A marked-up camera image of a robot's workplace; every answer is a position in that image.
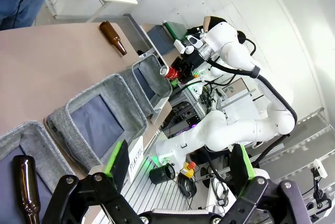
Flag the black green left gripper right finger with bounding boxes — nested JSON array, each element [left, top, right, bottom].
[[222, 144, 315, 224]]

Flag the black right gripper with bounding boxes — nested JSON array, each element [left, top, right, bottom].
[[171, 50, 205, 88]]

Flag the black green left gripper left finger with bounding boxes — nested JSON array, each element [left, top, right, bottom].
[[43, 140, 141, 224]]

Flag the red drink can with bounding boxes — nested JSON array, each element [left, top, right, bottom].
[[159, 65, 180, 81]]

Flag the grey fabric basket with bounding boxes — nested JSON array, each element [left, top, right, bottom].
[[44, 73, 149, 167], [0, 120, 77, 224], [119, 53, 173, 117]]

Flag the white paper plastic label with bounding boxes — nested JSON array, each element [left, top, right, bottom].
[[128, 135, 144, 183]]

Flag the aluminium equipment rack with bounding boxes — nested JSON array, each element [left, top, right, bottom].
[[161, 81, 218, 141]]

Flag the grey storage box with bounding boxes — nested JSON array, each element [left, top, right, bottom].
[[146, 24, 179, 56]]

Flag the green flat board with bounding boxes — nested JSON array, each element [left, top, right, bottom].
[[162, 20, 188, 39]]

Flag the black cylindrical cup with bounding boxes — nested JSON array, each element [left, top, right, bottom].
[[149, 163, 176, 185]]

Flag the yellow red emergency stop button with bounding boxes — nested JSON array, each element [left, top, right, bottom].
[[180, 161, 197, 180]]

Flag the person in black shirt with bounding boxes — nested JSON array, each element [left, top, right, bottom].
[[203, 16, 229, 33]]

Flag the brown glass bottle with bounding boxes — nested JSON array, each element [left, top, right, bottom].
[[98, 21, 128, 57], [12, 155, 41, 224]]

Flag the person in blue jeans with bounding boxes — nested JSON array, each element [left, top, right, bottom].
[[0, 0, 74, 30]]

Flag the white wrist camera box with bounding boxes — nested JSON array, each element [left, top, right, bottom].
[[174, 34, 204, 55]]

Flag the aluminium slotted base plate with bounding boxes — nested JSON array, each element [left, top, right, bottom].
[[120, 154, 191, 218]]

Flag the black coiled cable bundle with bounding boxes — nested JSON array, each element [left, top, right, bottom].
[[177, 173, 197, 199]]

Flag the small white camera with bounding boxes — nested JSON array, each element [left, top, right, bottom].
[[310, 158, 328, 178]]

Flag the black camera clamp stand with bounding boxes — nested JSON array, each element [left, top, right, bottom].
[[305, 175, 333, 213]]

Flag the black robot arm cable hose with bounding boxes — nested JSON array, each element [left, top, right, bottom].
[[206, 37, 299, 169]]

